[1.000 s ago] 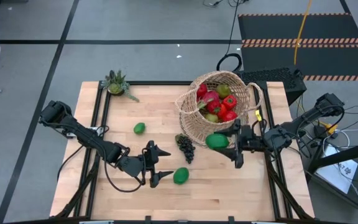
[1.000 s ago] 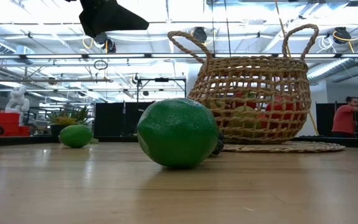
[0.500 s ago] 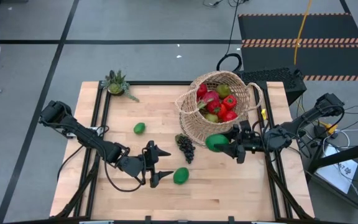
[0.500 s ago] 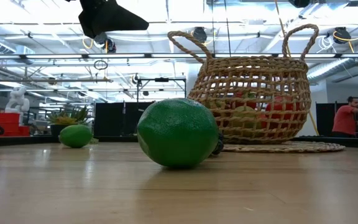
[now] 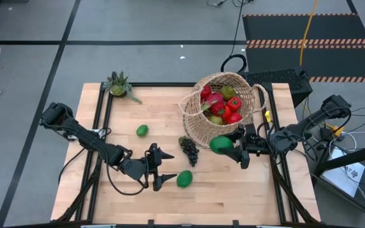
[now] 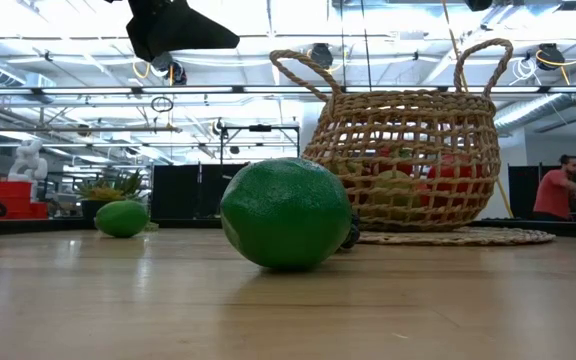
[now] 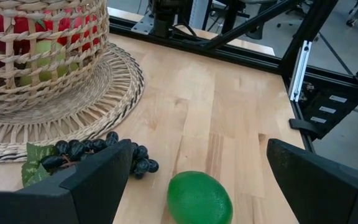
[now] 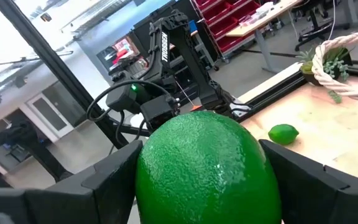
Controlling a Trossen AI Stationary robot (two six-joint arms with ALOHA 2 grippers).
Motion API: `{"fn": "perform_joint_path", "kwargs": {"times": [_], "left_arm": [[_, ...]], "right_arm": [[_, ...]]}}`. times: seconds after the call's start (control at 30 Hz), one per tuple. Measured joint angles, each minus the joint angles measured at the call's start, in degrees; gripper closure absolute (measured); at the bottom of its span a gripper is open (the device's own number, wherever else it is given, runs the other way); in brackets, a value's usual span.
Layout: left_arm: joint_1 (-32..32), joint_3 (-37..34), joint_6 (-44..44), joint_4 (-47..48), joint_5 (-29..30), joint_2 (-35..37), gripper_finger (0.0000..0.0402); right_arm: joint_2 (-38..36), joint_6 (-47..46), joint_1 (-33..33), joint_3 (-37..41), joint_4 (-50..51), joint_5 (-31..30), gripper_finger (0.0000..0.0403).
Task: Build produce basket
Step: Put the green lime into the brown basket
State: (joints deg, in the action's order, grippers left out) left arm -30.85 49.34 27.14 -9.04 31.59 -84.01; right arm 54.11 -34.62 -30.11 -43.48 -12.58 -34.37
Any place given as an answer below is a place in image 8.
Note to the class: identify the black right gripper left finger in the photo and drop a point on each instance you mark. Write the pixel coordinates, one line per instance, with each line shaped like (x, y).
(98, 199)

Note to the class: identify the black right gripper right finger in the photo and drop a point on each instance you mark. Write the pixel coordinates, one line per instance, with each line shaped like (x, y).
(315, 199)

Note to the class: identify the small green lime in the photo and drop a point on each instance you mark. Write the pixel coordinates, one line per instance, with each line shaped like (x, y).
(283, 134)

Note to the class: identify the large green lime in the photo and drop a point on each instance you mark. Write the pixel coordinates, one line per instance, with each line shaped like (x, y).
(204, 174)

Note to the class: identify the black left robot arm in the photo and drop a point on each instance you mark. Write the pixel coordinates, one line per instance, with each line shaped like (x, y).
(169, 53)

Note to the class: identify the black background machine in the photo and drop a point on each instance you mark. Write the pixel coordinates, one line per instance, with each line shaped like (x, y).
(26, 140)

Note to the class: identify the potted succulent plant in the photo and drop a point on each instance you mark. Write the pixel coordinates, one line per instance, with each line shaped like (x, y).
(336, 67)

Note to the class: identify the small orange tag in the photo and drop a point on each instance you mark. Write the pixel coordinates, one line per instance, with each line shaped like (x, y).
(196, 108)

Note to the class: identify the black office chair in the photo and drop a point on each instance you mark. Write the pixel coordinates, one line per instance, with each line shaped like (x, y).
(315, 21)

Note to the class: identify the wooden top office desk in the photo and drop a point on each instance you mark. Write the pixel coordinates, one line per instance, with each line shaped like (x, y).
(253, 25)

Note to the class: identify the red bin shelf rack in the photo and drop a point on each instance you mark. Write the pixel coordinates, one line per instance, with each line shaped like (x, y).
(225, 18)

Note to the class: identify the black aluminium table frame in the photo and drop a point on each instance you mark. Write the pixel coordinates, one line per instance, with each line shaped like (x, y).
(57, 67)

